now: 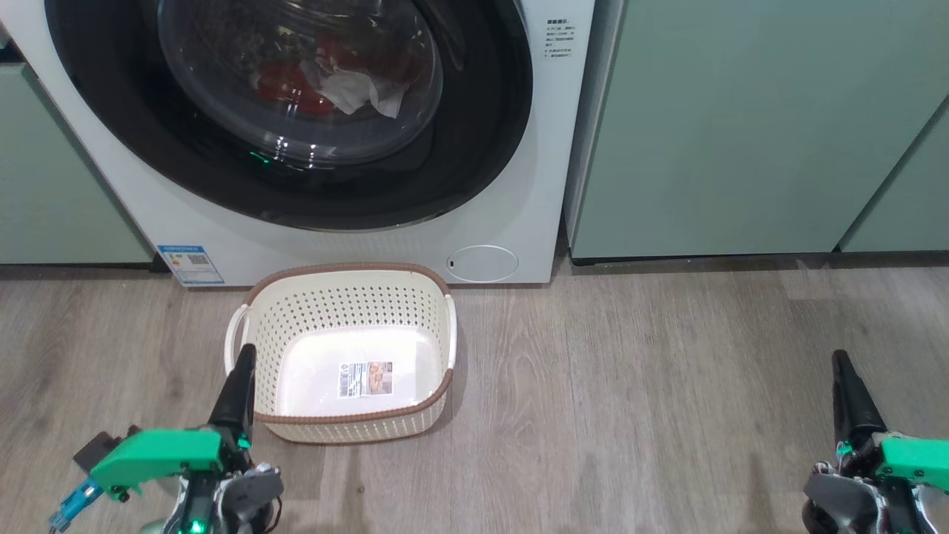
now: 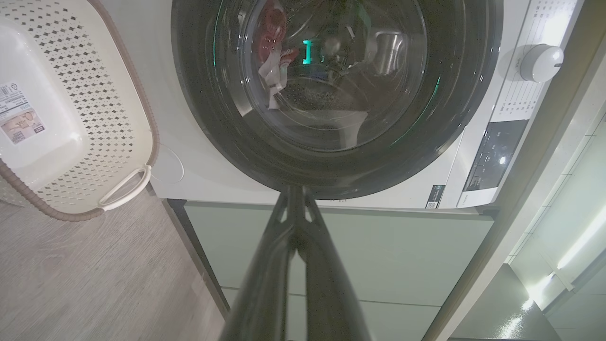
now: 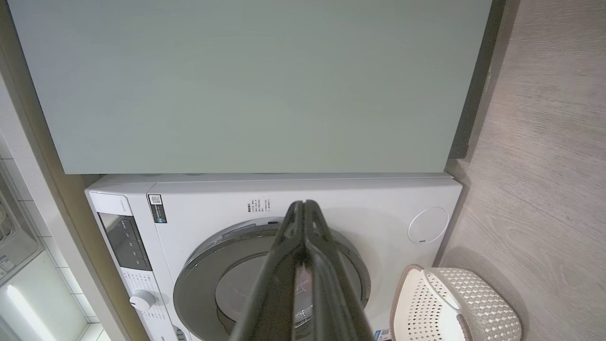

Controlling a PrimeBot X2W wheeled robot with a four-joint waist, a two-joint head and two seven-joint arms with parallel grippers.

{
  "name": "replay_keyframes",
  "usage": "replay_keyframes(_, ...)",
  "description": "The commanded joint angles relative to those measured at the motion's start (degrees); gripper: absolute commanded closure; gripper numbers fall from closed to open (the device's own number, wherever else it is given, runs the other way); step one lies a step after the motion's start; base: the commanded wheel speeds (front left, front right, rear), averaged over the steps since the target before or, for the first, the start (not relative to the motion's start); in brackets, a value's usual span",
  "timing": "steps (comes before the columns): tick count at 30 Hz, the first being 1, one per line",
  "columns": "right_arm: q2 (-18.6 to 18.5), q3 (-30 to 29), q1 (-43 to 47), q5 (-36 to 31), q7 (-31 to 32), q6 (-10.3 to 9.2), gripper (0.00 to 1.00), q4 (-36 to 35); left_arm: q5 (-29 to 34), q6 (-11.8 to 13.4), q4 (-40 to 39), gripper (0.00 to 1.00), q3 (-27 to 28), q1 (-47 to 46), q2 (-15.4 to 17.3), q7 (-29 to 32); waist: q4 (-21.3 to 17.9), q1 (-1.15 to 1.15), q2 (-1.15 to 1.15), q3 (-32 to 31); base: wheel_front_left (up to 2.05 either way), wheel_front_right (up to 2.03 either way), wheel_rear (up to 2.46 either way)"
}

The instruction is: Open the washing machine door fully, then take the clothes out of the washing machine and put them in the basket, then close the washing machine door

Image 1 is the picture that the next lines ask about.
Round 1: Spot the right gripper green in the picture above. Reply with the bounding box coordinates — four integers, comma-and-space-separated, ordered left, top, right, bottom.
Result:
804, 350, 949, 534

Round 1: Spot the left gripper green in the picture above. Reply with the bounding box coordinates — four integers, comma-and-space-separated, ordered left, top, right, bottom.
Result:
89, 343, 284, 534

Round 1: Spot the red garment with white stripes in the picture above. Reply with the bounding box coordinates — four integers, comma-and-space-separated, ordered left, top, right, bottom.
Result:
252, 30, 416, 119

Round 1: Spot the black washing machine door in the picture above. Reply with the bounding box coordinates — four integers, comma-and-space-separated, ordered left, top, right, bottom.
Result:
44, 0, 535, 232

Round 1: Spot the cream perforated basket brown rim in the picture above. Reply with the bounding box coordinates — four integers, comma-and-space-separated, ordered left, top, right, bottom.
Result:
224, 262, 458, 446

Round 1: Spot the pale green cabinet panel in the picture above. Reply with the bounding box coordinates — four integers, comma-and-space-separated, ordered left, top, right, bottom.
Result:
565, 0, 949, 262

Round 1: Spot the white front-load washing machine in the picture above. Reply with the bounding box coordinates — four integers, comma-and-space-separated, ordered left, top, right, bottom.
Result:
0, 0, 598, 289

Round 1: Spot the blue energy label sticker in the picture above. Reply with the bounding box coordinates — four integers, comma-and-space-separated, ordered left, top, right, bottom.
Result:
156, 244, 225, 288

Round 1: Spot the pale green cabinet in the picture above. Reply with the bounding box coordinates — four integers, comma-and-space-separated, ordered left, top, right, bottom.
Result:
0, 44, 156, 266

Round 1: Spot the oval drain filter cover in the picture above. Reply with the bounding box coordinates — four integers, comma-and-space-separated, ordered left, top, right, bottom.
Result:
446, 244, 520, 284

